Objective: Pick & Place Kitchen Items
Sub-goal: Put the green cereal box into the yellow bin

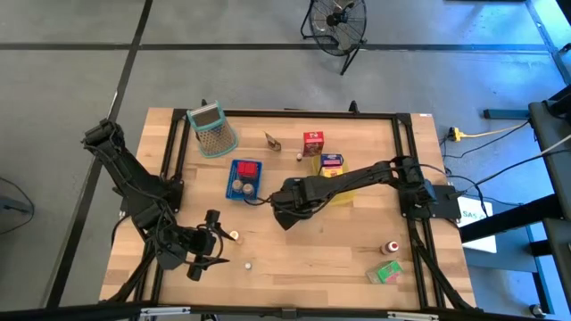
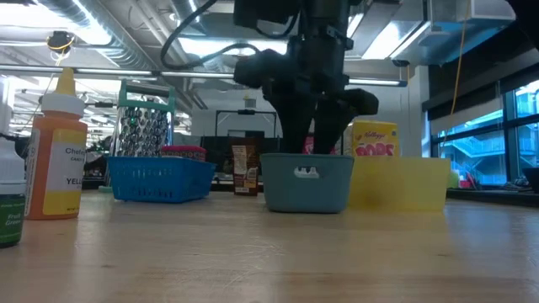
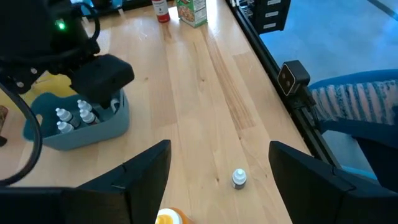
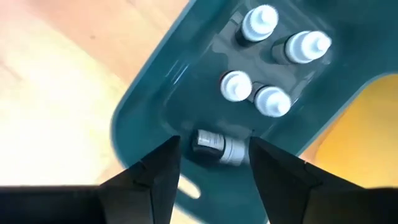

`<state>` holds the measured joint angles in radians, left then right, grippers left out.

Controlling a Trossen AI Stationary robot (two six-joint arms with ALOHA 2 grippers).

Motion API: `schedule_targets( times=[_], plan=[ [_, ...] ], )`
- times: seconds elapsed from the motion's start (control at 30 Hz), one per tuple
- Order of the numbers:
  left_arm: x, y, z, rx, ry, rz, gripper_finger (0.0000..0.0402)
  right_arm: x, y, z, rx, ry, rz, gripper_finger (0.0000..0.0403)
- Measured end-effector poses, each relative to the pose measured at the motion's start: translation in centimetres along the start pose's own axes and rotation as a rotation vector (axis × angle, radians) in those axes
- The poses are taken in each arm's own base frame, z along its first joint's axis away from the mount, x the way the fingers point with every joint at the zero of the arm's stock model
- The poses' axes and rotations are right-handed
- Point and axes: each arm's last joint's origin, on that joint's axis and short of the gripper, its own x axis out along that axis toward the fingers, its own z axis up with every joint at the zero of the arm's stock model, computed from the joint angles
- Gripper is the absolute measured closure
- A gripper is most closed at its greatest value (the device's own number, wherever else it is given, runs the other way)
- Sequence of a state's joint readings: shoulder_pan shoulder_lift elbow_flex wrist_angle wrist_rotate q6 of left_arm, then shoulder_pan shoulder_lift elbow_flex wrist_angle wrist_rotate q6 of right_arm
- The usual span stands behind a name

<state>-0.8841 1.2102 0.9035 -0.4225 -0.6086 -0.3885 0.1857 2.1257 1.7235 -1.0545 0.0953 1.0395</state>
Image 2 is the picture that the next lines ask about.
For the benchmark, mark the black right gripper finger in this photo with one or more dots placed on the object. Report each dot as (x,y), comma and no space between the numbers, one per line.
(295,126)
(328,130)

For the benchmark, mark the red sprinkles packet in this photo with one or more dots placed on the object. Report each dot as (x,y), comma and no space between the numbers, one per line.
(183,152)

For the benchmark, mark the blue plastic basket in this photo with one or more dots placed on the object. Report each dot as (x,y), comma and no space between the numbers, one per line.
(158,181)

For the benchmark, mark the brown foil pouch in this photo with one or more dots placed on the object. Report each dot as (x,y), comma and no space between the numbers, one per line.
(245,168)

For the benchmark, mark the red Froot Loops cereal box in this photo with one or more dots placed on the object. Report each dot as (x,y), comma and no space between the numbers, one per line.
(308,145)

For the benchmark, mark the black aluminium table frame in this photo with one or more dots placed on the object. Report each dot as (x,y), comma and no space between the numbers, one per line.
(467,195)

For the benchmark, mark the long LED light bar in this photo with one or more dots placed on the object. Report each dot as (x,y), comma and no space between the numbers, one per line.
(189,74)

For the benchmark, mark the yellow Corn Pops cereal box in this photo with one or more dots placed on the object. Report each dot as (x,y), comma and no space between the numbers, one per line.
(375,139)

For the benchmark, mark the translucent yellow plastic bin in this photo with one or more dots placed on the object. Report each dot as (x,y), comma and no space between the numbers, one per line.
(400,185)

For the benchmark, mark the black partition panels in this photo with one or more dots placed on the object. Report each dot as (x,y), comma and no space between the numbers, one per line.
(215,160)

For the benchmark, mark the teal plastic bin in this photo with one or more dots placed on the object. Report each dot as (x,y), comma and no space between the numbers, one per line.
(307,193)

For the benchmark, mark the green label dropper bottle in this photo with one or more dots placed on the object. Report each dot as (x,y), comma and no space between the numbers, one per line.
(10,219)

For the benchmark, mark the steel box grater teal trim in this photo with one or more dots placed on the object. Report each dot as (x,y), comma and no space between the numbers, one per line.
(143,130)

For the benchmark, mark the yellow food colouring squeeze bottle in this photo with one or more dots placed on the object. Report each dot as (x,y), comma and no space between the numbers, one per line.
(57,168)

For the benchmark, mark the black metal gantry frame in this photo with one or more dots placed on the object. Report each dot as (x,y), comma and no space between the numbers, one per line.
(246,112)

